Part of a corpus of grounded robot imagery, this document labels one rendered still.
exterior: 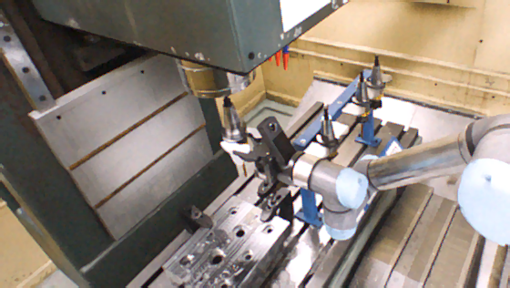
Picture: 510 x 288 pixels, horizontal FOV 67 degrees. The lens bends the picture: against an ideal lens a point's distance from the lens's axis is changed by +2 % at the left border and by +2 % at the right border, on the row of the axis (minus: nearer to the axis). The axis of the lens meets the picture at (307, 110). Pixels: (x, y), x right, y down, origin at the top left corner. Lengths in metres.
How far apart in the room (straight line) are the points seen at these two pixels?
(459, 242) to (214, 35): 1.17
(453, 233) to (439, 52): 0.73
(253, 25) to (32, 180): 0.84
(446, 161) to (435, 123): 1.04
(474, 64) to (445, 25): 0.20
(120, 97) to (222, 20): 0.72
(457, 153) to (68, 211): 1.08
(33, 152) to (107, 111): 0.20
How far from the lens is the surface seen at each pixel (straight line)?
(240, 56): 0.58
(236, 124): 0.90
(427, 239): 1.47
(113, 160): 1.30
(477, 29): 1.64
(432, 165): 0.80
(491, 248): 1.59
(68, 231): 1.38
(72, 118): 1.18
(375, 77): 1.28
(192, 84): 0.79
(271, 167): 0.88
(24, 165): 1.23
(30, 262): 1.84
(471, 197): 0.59
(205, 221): 1.23
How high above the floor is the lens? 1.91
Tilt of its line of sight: 35 degrees down
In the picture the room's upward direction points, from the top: 6 degrees counter-clockwise
